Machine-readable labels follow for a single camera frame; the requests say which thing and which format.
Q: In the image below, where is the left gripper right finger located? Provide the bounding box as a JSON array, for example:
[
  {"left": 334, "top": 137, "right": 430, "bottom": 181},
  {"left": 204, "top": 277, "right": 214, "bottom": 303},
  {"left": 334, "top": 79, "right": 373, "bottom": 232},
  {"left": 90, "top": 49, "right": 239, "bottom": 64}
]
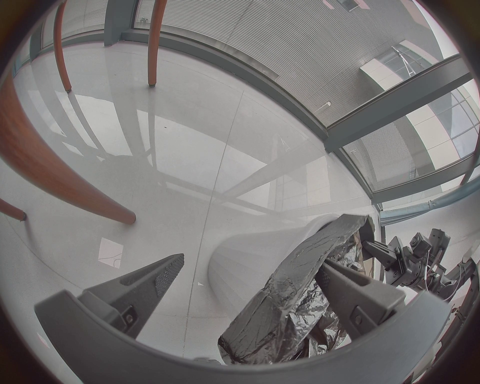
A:
[{"left": 317, "top": 259, "right": 407, "bottom": 338}]

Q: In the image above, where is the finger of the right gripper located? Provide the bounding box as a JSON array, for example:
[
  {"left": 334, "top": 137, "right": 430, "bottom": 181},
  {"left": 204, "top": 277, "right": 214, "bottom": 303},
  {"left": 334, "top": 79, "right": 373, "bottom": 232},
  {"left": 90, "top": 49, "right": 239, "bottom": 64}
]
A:
[{"left": 363, "top": 240, "right": 397, "bottom": 264}]

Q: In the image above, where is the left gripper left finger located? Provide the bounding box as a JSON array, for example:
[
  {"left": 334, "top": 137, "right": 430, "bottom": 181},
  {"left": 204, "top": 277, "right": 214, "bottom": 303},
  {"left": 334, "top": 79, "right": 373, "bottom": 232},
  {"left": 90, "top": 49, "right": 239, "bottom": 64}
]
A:
[{"left": 77, "top": 253, "right": 186, "bottom": 340}]

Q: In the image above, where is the black plastic bag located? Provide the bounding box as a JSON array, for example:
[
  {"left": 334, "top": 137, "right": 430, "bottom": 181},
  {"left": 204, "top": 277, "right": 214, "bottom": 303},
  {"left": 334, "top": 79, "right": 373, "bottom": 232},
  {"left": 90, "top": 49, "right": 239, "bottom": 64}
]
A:
[{"left": 218, "top": 214, "right": 376, "bottom": 366}]

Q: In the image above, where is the white trash bin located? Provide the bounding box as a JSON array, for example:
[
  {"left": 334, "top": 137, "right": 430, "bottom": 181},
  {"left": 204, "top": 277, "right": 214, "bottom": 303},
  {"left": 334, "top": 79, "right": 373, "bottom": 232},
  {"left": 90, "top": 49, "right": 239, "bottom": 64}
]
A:
[{"left": 206, "top": 212, "right": 380, "bottom": 331}]

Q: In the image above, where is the white chair with wooden legs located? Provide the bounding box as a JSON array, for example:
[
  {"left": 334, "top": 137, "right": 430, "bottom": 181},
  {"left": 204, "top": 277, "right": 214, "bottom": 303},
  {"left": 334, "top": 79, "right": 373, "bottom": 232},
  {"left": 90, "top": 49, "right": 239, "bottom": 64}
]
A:
[{"left": 0, "top": 0, "right": 168, "bottom": 226}]

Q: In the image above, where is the window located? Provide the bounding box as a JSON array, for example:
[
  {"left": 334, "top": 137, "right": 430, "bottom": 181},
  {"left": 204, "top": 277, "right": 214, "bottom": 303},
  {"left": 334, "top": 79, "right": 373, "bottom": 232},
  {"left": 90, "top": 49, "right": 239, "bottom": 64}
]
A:
[{"left": 11, "top": 0, "right": 480, "bottom": 226}]

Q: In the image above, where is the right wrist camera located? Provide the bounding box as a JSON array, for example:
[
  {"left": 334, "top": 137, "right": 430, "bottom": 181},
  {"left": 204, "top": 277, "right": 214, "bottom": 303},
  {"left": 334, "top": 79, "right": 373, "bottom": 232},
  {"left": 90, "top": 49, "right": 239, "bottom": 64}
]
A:
[{"left": 409, "top": 228, "right": 451, "bottom": 260}]

